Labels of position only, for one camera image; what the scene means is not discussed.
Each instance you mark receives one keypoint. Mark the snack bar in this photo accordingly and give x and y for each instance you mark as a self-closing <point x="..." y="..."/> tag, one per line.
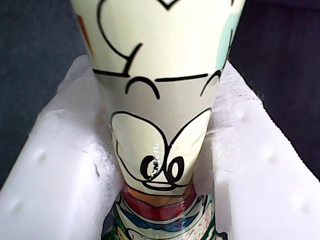
<point x="160" y="50"/>

